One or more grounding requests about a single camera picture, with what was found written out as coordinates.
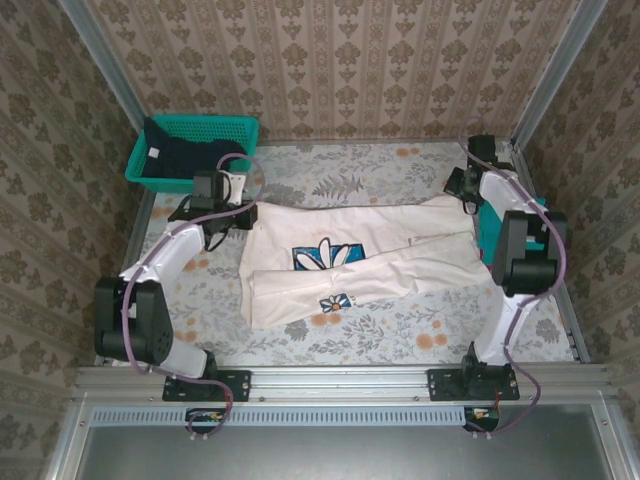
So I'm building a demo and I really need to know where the floral patterned table cover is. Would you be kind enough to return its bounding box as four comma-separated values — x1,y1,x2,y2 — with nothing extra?
112,139,576,366

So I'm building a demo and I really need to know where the aluminium table side rail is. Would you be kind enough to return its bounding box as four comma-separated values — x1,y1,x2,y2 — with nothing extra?
509,147,592,364
93,189,154,366

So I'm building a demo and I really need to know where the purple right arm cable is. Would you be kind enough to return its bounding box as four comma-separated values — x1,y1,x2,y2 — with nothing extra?
457,130,571,441

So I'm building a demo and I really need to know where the grey slotted cable duct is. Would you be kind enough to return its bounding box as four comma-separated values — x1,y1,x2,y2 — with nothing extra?
91,404,469,427

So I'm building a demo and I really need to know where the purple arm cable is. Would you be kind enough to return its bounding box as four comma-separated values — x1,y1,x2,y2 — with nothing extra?
457,130,571,441
119,152,266,444

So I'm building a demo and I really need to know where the teal plastic basket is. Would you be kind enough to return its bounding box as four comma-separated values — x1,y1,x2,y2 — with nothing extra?
123,114,260,195

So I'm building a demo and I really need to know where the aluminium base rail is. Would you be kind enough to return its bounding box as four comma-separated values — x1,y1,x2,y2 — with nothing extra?
73,363,615,404

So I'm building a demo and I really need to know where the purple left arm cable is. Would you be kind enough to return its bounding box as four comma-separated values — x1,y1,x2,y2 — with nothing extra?
119,152,266,444

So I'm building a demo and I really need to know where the folded teal t-shirt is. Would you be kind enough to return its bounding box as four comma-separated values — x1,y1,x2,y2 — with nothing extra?
477,196,551,264

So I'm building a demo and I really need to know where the aluminium frame post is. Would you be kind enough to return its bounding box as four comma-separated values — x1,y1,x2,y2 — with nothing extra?
57,0,167,154
512,0,610,151

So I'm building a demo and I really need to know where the navy blue t-shirt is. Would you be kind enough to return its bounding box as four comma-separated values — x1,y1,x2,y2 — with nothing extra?
141,119,249,180

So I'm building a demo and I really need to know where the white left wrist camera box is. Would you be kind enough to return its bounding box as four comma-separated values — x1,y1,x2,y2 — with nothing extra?
221,171,250,204

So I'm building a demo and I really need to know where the grey metal panel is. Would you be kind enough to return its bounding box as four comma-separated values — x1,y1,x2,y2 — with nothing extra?
42,399,640,480

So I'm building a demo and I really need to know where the white daisy print t-shirt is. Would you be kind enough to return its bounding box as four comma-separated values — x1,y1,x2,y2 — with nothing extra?
238,194,494,330

